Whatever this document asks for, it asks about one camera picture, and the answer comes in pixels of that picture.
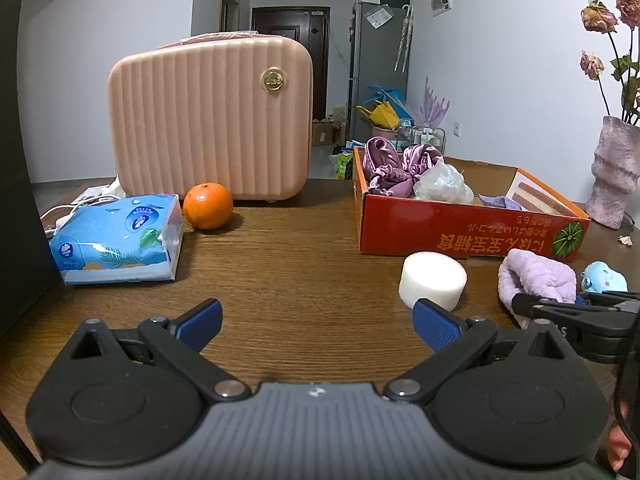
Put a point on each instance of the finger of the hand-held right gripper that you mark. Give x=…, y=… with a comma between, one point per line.
x=545, y=304

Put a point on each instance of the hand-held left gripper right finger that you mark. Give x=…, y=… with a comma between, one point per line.
x=437, y=327

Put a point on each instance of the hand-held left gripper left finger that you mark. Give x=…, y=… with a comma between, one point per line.
x=202, y=319

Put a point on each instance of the lilac fluffy towel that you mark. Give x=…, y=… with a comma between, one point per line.
x=542, y=280

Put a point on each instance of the white foam cylinder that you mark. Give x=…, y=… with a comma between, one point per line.
x=432, y=280

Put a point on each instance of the blue plush toy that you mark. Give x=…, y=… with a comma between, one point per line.
x=604, y=277

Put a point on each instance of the orange printed cardboard box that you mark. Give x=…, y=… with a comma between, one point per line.
x=450, y=230

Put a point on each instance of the purple knit cloth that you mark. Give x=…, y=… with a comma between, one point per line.
x=500, y=202

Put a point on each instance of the clear plastic bag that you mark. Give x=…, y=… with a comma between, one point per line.
x=379, y=17
x=442, y=185

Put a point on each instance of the purple satin scrunchie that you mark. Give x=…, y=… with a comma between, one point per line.
x=395, y=170

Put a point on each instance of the person's right hand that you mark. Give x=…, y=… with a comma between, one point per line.
x=617, y=447

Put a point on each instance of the fallen pink petal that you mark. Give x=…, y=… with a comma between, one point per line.
x=626, y=240

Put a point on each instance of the orange fruit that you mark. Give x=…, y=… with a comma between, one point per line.
x=208, y=206

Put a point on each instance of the blue tissue pack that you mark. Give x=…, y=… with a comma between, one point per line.
x=117, y=240

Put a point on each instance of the purple textured vase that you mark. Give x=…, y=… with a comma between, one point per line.
x=612, y=175

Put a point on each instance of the green packet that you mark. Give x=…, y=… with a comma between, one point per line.
x=344, y=164

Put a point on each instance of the pink ribbed suitcase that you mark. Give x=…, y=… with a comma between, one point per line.
x=210, y=120

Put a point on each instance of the pink bin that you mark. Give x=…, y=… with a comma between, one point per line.
x=382, y=132

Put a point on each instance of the yellow bag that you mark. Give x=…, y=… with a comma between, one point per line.
x=379, y=114

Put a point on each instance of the brown cardboard box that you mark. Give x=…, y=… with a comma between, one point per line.
x=327, y=132

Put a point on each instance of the blue folded item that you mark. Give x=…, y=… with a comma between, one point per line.
x=387, y=94

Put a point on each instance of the black flat panel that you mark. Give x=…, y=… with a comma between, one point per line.
x=20, y=160

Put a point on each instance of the dried pink rose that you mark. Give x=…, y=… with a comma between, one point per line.
x=629, y=0
x=592, y=64
x=599, y=14

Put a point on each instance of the grey refrigerator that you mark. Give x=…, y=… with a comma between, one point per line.
x=377, y=60

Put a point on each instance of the white folded umbrella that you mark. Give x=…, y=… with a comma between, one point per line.
x=404, y=37

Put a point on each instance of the dark wooden door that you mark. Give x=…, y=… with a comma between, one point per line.
x=295, y=22

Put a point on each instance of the purple wall decoration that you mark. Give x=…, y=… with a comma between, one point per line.
x=434, y=105

